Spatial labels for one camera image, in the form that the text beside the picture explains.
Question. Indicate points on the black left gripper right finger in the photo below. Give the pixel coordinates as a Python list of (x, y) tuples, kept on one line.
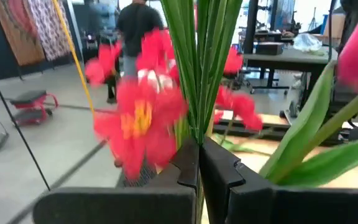
[(291, 207)]

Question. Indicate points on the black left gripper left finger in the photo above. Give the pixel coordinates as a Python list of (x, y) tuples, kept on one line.
[(120, 207)]

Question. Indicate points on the red blossom spray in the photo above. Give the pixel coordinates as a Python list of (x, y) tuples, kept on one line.
[(138, 124)]

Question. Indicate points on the red tulip with green stem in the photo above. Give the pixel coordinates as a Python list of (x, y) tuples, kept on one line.
[(357, 56)]

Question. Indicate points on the red black creeper stool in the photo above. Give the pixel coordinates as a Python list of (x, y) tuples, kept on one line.
[(31, 98)]

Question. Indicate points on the grey work table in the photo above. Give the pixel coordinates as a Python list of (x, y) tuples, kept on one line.
[(291, 57)]

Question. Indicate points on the black box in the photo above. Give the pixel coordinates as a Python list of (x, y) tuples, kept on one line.
[(269, 48)]

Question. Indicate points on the clear plastic bag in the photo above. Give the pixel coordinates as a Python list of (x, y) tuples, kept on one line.
[(306, 42)]

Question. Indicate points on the person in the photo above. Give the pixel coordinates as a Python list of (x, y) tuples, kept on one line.
[(137, 28)]

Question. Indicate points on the brown cardboard box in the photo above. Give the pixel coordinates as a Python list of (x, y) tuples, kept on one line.
[(334, 25)]

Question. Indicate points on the purple white patterned cloth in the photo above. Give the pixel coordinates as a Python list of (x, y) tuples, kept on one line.
[(48, 28)]

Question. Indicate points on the orange mandala tapestry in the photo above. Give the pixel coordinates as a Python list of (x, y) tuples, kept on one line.
[(17, 34)]

